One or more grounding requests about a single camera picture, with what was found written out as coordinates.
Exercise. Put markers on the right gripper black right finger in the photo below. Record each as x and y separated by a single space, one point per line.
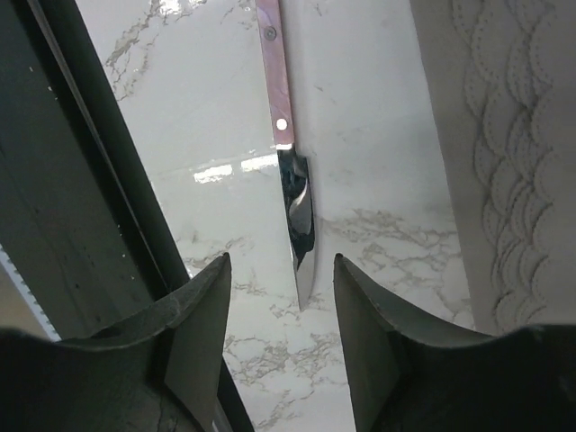
408 370

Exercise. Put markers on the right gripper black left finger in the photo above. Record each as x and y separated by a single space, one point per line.
157 370

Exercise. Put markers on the grey placemat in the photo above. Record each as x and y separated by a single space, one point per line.
501 80

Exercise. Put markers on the knife pink handle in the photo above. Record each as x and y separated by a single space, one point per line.
294 168

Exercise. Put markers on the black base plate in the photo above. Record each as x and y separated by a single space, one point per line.
79 217

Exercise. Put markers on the white cable duct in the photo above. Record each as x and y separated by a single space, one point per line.
26 293

